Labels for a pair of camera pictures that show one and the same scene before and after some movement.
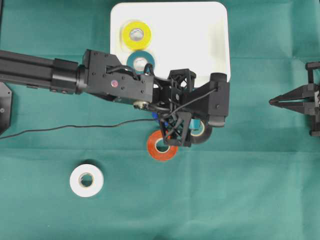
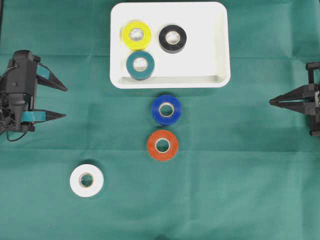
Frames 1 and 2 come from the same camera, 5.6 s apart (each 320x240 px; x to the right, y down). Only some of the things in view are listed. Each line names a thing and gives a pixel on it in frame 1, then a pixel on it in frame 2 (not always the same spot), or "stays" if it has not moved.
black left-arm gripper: [173, 100] to [13, 91]
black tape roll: [204, 138] to [172, 48]
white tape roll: [96, 185] stays
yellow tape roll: [139, 44] stays
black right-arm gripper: [310, 92] stays
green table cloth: [256, 178] stays
